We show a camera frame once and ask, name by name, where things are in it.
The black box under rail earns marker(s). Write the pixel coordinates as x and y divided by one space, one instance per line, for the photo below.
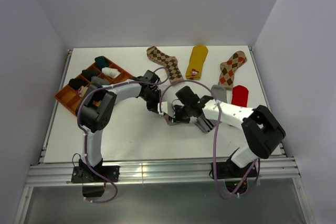
93 191

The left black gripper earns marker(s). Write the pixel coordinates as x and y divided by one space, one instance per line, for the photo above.
153 107

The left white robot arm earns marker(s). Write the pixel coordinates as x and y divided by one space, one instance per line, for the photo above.
95 110

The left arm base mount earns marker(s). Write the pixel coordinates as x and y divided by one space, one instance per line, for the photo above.
85 175

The brown argyle sock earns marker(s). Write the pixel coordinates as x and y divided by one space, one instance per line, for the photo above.
169 63

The white rolled sock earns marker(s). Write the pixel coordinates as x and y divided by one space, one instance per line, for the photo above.
111 72

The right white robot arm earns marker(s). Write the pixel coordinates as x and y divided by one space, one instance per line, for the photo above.
263 133

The black rolled sock lower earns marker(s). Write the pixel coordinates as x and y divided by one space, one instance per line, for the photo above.
77 83

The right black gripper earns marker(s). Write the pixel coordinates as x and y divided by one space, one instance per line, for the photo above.
176 118

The orange compartment tray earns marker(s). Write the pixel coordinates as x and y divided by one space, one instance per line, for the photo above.
69 97

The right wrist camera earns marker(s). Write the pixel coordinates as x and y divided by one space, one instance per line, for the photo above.
165 108

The red sock with white print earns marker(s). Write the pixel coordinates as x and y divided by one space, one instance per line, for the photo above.
240 96

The grey sock with black stripes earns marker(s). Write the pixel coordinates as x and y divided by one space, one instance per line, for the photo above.
207 121

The grey rolled sock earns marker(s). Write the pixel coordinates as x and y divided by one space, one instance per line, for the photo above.
99 81

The dark green rolled sock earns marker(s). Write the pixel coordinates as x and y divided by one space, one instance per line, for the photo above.
101 62

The yellow sock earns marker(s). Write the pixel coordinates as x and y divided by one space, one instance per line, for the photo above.
195 65

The black rolled sock upper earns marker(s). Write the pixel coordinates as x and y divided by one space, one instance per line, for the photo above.
88 74

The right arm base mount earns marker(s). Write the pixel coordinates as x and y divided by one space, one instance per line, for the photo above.
227 170

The taupe sock with red cuff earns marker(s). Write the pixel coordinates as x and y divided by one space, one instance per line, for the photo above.
170 119

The beige pink rolled sock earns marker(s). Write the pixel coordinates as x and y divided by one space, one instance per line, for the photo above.
82 90

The black rolled sock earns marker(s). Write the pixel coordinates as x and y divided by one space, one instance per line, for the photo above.
77 83
88 74

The orange argyle sock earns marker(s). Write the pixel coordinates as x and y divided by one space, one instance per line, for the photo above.
228 69

